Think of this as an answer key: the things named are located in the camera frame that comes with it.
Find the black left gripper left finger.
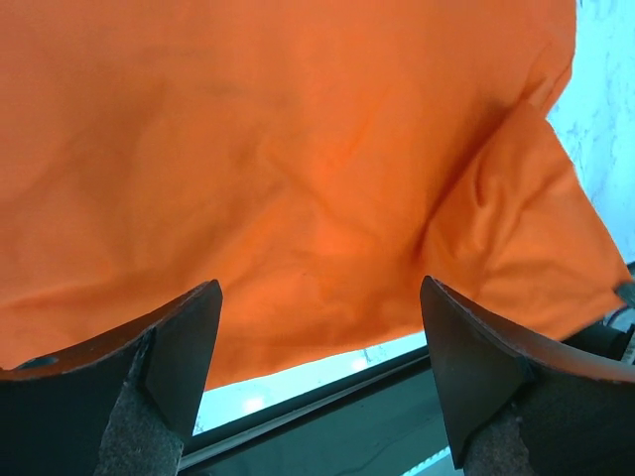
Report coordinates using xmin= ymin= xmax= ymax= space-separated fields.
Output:
xmin=1 ymin=281 xmax=222 ymax=475

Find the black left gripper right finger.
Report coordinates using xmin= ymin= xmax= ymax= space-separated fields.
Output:
xmin=420 ymin=277 xmax=634 ymax=475

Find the orange t shirt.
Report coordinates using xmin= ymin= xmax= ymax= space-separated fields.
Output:
xmin=1 ymin=1 xmax=629 ymax=388

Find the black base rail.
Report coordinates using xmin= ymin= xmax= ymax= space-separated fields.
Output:
xmin=179 ymin=347 xmax=464 ymax=475

